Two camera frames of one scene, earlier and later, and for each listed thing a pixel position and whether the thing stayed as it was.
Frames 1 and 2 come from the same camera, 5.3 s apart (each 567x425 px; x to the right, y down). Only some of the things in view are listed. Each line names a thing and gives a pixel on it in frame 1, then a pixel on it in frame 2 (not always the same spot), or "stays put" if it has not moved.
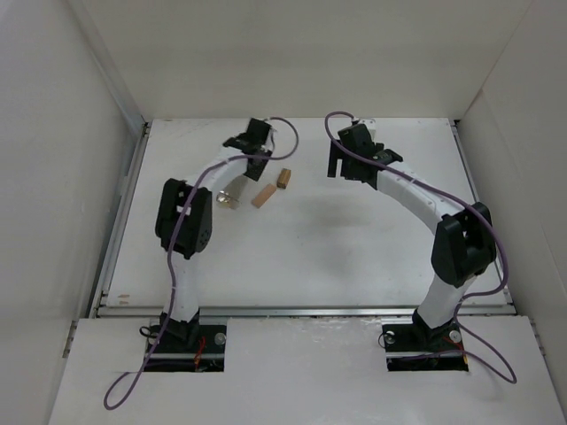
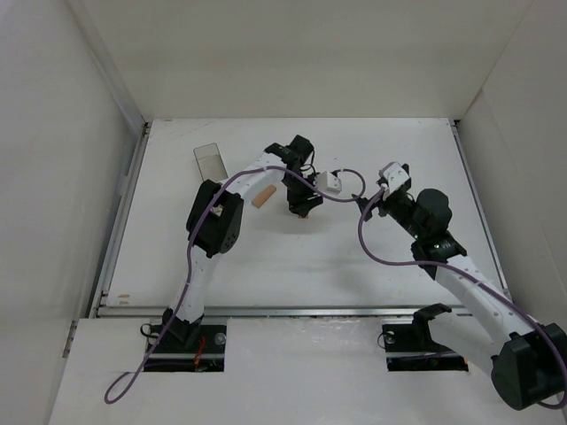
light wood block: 264,195 stays put
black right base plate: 419,347 stays put
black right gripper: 336,160 → 383,204
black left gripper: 255,167 → 302,202
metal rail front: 252,312 stays put
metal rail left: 103,286 stays put
